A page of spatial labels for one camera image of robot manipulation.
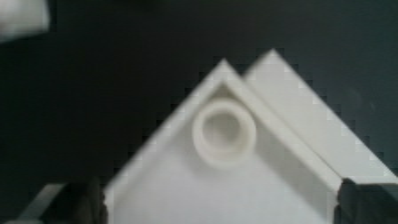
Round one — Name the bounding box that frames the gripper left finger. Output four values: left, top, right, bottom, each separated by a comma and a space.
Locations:
14, 178, 108, 224

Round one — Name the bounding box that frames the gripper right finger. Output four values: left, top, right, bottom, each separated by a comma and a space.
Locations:
336, 179, 398, 224

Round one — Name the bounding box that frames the white square tabletop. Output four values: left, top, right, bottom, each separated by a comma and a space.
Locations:
105, 52, 398, 224

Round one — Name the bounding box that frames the white leg far left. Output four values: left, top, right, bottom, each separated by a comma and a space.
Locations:
0, 0, 49, 43

